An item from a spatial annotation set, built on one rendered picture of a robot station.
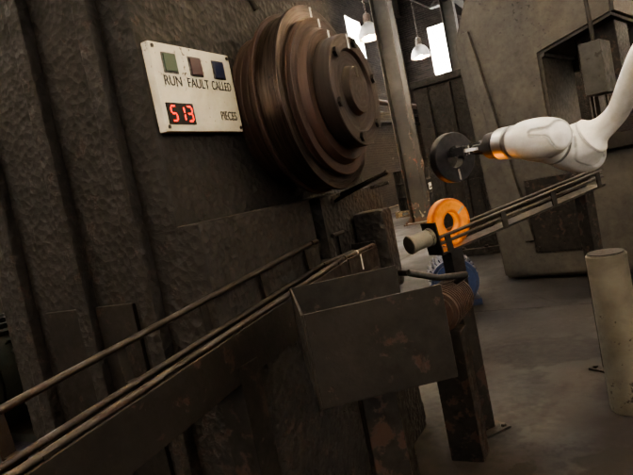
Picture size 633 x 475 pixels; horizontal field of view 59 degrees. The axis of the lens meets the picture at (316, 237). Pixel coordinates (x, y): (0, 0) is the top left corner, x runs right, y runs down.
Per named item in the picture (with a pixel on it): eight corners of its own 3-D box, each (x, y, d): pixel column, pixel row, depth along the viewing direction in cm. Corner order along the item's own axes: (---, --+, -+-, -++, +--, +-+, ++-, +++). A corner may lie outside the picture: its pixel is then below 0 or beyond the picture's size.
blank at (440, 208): (446, 255, 186) (454, 255, 183) (418, 223, 181) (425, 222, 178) (470, 221, 191) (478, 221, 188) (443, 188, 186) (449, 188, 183)
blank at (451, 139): (423, 139, 173) (430, 138, 170) (462, 128, 179) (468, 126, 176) (435, 188, 175) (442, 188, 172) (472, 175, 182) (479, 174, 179)
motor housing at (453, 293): (444, 466, 171) (411, 294, 167) (462, 432, 190) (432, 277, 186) (487, 468, 165) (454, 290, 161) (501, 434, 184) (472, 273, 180)
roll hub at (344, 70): (326, 151, 133) (301, 30, 130) (372, 147, 157) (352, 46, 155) (347, 145, 130) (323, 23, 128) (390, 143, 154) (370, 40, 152)
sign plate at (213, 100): (159, 133, 113) (139, 42, 111) (236, 133, 135) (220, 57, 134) (168, 131, 111) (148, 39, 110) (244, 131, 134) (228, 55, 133)
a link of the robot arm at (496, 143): (529, 155, 155) (513, 157, 160) (525, 122, 154) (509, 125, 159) (505, 161, 151) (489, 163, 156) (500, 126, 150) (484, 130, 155)
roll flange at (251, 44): (242, 209, 135) (200, 10, 131) (331, 191, 176) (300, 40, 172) (277, 202, 130) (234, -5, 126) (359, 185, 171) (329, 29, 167)
